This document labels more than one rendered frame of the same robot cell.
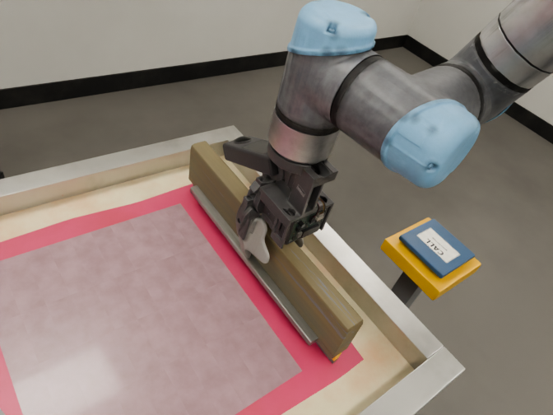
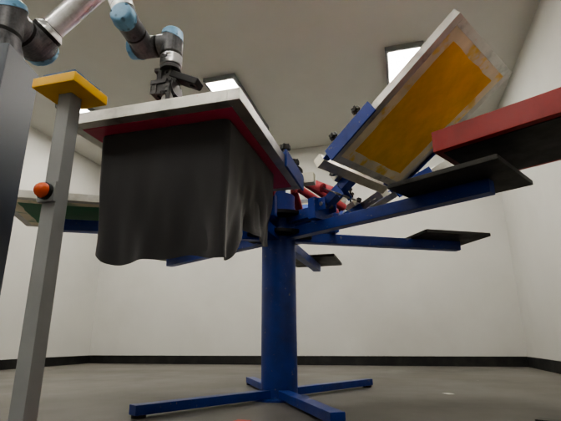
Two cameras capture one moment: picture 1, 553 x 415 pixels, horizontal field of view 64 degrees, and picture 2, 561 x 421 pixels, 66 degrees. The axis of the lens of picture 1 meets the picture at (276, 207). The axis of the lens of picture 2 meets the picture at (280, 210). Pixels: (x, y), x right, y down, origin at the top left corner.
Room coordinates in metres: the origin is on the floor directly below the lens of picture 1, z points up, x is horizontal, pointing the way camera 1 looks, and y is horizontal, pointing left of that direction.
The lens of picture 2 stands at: (1.74, -0.27, 0.30)
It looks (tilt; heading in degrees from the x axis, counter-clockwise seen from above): 17 degrees up; 152
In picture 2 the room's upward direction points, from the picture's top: straight up
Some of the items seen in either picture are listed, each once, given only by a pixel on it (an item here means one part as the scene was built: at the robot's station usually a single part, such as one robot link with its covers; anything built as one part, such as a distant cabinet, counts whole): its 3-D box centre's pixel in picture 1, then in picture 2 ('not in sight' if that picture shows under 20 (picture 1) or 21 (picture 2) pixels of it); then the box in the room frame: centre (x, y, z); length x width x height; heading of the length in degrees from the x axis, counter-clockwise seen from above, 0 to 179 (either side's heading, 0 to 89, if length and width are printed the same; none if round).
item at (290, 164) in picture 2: not in sight; (290, 171); (0.26, 0.55, 0.97); 0.30 x 0.05 x 0.07; 137
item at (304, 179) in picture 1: (291, 187); (167, 83); (0.42, -0.01, 1.14); 0.09 x 0.08 x 0.12; 47
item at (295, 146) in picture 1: (305, 130); (170, 63); (0.42, -0.01, 1.22); 0.08 x 0.08 x 0.05
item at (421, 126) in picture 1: (413, 118); (142, 44); (0.37, -0.10, 1.30); 0.11 x 0.11 x 0.08; 54
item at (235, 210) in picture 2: not in sight; (249, 207); (0.42, 0.29, 0.74); 0.46 x 0.04 x 0.42; 137
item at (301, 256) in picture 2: not in sight; (302, 255); (-1.02, 1.35, 0.91); 1.34 x 0.41 x 0.08; 137
